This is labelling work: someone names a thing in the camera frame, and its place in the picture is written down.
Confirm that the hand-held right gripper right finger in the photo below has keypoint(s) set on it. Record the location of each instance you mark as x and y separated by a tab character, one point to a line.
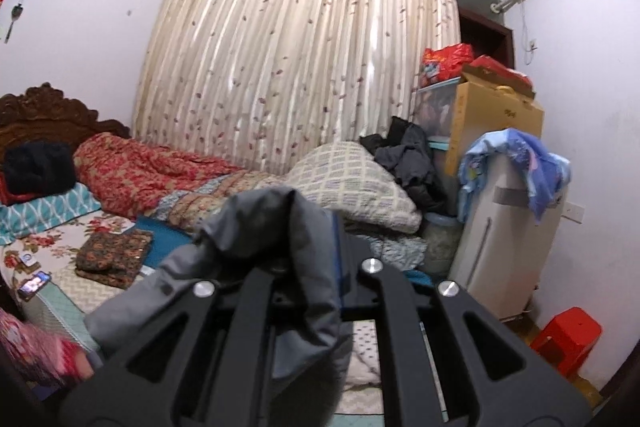
341	257

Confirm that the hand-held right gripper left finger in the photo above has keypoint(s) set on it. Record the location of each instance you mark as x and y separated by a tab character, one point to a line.
255	297

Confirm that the grey jacket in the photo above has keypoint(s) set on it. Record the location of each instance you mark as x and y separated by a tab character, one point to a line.
280	232

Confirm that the person's left forearm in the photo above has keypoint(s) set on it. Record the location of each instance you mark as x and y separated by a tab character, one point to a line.
35	347

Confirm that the dark clothes pile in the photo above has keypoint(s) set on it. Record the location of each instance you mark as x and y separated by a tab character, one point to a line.
405	157

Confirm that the blue grey patterned blanket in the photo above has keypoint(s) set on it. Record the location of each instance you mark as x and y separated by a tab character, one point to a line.
400	252

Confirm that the cream lattice pattern blanket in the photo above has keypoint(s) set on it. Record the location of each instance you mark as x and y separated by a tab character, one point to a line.
350	182

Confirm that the clear plastic bin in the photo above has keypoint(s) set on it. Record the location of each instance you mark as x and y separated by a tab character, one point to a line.
440	242

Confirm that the brown floral folded garment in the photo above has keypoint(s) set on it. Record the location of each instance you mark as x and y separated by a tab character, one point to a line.
115	257

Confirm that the red floral quilt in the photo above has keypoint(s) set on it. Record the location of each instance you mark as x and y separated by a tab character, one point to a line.
140	172

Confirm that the clear plastic storage drawer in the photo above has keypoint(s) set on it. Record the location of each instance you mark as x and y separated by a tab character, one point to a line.
435	107

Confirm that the beige chevron blanket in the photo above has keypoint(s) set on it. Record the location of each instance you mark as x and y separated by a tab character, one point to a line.
70	282

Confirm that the mint quilted mattress cover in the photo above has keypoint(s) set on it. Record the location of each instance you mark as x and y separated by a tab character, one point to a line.
60	322

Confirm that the yellow cardboard box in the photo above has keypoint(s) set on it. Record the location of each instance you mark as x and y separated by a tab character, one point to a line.
500	117

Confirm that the blue printed cloth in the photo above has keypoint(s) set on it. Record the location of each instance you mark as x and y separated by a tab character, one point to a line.
530	157

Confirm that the smartphone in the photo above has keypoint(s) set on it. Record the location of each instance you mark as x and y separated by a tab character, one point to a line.
35	284

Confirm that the red plastic bag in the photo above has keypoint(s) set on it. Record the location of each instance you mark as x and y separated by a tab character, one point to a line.
500	69
445	62

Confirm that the teal patterned pillow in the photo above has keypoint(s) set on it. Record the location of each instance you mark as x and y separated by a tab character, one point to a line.
45	212

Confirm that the beige leaf print curtain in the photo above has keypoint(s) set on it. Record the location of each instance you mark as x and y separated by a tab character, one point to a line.
300	32

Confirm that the small white box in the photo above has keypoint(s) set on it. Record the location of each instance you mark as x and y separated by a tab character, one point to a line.
28	260

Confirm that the red plastic stool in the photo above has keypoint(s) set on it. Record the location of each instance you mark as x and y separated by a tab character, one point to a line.
565	332

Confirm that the black garment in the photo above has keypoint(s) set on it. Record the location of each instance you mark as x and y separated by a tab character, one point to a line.
40	167

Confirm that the dark wooden cabinet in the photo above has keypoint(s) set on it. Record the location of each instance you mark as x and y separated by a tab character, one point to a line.
487	42

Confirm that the carved wooden headboard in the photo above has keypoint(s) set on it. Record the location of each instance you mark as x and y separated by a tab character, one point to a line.
45	107

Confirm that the white air conditioner pipe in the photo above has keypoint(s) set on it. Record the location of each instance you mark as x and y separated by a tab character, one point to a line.
505	2

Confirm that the white wall socket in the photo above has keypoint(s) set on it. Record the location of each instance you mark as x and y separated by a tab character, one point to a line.
574	212

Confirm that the wall hanging ornament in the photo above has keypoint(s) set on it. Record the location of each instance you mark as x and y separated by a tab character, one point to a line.
17	12

